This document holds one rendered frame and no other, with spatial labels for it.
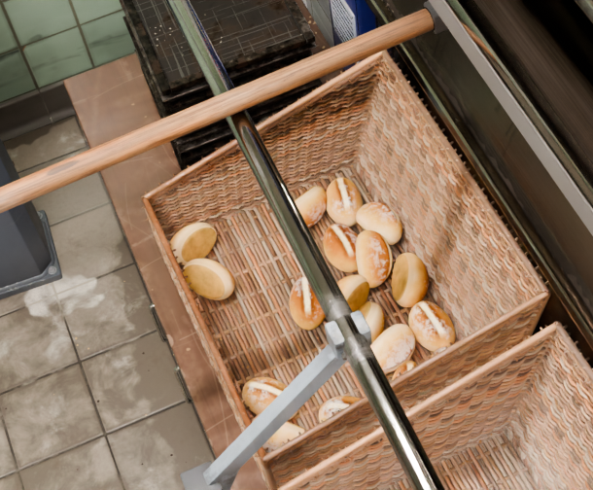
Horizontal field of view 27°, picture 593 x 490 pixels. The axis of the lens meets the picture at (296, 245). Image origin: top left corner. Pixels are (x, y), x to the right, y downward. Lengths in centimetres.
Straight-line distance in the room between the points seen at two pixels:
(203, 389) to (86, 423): 73
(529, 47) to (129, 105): 127
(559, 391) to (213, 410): 58
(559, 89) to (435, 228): 80
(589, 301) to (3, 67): 186
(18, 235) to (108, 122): 49
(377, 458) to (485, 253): 36
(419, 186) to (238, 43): 41
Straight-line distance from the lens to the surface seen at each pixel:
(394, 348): 197
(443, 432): 186
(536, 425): 189
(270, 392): 195
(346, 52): 159
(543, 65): 130
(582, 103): 127
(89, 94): 249
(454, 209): 196
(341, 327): 138
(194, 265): 210
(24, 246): 285
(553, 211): 169
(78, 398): 278
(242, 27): 218
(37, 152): 321
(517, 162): 174
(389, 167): 214
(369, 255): 205
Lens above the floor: 236
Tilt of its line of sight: 55 degrees down
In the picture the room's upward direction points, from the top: 11 degrees counter-clockwise
